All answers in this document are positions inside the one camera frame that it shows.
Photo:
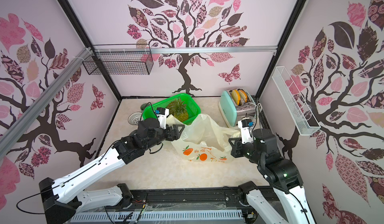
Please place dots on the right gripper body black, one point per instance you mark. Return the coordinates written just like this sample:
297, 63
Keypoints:
237, 147

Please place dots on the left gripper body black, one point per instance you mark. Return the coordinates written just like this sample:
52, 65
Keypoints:
164, 134

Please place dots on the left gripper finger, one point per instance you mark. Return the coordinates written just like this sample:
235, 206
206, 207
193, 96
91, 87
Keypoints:
176, 136
179, 128

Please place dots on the large pineapple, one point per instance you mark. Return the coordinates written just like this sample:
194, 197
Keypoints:
178, 109

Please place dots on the yellow plastic bag orange print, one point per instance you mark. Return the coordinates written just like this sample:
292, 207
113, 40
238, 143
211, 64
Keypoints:
205, 141

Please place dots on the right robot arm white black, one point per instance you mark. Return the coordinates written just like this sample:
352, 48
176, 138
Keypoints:
261, 148

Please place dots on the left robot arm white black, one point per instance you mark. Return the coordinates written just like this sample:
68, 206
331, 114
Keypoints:
90, 170

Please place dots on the green plastic basket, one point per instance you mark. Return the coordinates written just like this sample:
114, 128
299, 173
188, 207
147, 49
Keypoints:
192, 108

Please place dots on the white sink strainer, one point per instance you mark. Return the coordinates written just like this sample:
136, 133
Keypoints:
135, 118

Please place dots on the small green bowl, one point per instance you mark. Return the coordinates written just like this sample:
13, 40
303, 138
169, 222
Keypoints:
144, 106

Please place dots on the mint green toaster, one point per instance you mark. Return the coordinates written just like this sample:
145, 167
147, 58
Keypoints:
233, 113

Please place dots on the yellow bread slice in toaster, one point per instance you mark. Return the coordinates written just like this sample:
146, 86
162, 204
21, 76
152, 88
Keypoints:
236, 97

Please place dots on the orange bread slice in toaster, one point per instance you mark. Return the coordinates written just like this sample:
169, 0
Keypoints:
243, 95

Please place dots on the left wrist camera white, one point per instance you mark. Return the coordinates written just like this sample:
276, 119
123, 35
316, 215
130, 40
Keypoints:
162, 114

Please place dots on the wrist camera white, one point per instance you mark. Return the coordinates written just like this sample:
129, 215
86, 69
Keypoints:
245, 125
162, 114

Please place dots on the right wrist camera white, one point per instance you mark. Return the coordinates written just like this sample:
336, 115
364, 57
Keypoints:
245, 125

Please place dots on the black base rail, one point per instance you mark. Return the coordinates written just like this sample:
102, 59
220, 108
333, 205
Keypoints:
274, 204

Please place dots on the white slotted cable duct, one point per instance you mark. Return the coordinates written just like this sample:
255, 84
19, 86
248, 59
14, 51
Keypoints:
156, 217

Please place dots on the white wire wall shelf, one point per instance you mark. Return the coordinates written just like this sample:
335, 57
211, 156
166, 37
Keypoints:
290, 88

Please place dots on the black wire wall basket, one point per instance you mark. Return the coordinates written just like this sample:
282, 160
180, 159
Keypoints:
130, 59

